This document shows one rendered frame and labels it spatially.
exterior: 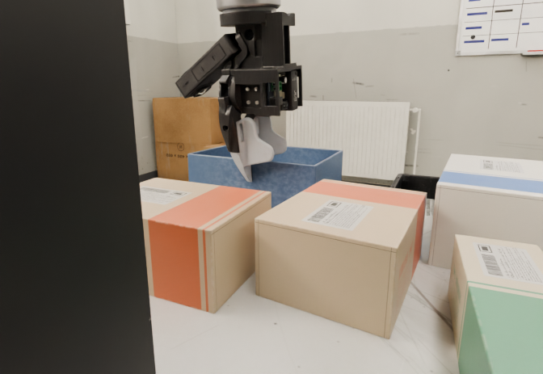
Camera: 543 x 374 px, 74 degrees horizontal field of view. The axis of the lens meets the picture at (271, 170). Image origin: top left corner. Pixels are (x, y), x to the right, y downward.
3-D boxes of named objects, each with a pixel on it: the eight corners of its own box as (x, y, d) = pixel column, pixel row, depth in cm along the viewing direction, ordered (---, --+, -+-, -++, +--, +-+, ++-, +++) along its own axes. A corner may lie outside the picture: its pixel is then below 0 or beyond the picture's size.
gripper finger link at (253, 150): (270, 193, 45) (267, 119, 42) (230, 187, 48) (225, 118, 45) (281, 185, 47) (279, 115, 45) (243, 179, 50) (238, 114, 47)
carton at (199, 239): (79, 275, 36) (70, 204, 35) (160, 233, 47) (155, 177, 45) (214, 314, 30) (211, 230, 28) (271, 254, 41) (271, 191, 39)
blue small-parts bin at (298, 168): (188, 199, 55) (187, 153, 53) (237, 178, 68) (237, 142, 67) (313, 218, 47) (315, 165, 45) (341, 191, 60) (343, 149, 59)
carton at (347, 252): (389, 340, 27) (397, 248, 25) (254, 295, 33) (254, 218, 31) (420, 255, 40) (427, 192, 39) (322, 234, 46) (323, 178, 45)
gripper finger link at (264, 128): (283, 183, 48) (279, 115, 45) (245, 178, 51) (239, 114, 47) (292, 175, 51) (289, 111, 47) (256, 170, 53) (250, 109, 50)
